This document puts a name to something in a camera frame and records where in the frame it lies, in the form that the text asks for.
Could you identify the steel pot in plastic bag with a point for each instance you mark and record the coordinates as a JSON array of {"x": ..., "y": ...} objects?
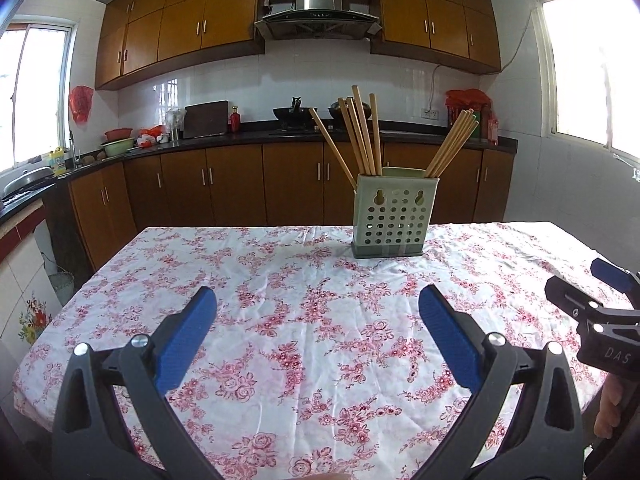
[{"x": 175, "y": 122}]

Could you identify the red floral tablecloth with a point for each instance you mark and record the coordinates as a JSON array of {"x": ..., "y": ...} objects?
[{"x": 310, "y": 310}]

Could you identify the metal sink faucet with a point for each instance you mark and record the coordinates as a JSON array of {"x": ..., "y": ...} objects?
[{"x": 73, "y": 147}]

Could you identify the green enamel basin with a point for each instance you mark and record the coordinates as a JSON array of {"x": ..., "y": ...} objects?
[{"x": 117, "y": 148}]

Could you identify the red bottle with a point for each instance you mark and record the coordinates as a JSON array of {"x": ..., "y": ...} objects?
[{"x": 235, "y": 120}]

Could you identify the red bag on wall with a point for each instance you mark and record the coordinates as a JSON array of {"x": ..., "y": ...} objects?
[{"x": 81, "y": 105}]

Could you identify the black wok with lid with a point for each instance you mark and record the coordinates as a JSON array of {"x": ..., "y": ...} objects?
[{"x": 336, "y": 110}]

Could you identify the sliding window beside sink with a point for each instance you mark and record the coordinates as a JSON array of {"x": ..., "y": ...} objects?
[{"x": 35, "y": 95}]

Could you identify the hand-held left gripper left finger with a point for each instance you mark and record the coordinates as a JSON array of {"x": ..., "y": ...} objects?
[{"x": 190, "y": 335}]

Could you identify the long bamboo chopstick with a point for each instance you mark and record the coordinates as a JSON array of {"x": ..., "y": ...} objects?
[{"x": 331, "y": 145}]

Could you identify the green perforated chopstick holder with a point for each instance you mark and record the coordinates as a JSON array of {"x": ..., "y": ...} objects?
[{"x": 392, "y": 215}]

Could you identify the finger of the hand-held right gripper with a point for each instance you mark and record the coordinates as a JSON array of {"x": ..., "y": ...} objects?
[
  {"x": 565, "y": 292},
  {"x": 607, "y": 271}
]

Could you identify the red plastic bag with bottles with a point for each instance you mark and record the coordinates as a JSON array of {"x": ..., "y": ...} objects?
[{"x": 465, "y": 100}]

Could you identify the white wall socket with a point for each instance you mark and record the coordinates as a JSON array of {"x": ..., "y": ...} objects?
[{"x": 430, "y": 113}]

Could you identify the brown lower kitchen cabinets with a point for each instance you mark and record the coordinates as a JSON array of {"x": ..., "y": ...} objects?
[{"x": 235, "y": 185}]

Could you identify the steel range hood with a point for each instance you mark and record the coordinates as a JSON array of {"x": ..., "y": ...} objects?
[{"x": 317, "y": 10}]

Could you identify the grey metal pan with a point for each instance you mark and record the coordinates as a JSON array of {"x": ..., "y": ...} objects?
[{"x": 27, "y": 177}]

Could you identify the person's right hand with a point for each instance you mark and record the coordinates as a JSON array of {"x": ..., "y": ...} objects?
[{"x": 607, "y": 410}]

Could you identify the brown upper kitchen cabinets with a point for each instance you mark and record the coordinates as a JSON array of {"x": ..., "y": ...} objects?
[{"x": 200, "y": 25}]

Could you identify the brown kitchen cabinets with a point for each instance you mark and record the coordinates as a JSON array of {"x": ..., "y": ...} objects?
[
  {"x": 200, "y": 25},
  {"x": 235, "y": 185}
]

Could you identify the red carton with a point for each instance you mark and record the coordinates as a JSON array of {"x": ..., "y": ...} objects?
[{"x": 493, "y": 127}]

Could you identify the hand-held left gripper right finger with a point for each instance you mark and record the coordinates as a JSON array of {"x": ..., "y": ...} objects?
[{"x": 450, "y": 340}]

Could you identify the red plastic basin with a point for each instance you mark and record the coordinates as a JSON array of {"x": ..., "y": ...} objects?
[{"x": 119, "y": 134}]

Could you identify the dark cutting board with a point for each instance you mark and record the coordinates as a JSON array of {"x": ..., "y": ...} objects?
[{"x": 206, "y": 120}]

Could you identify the white bucket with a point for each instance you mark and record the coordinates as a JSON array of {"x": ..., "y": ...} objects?
[{"x": 61, "y": 282}]

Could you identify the bunch of bamboo chopsticks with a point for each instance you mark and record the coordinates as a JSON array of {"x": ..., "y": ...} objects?
[{"x": 361, "y": 130}]

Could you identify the red and white plastic bag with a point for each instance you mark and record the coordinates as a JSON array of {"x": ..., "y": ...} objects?
[{"x": 152, "y": 136}]

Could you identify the large bright window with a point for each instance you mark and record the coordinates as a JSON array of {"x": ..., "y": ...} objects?
[{"x": 590, "y": 70}]

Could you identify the yellow dish soap bottle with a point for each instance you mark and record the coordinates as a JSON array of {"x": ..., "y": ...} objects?
[{"x": 58, "y": 162}]

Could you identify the black kitchen countertop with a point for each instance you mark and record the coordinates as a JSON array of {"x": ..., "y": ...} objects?
[{"x": 250, "y": 137}]

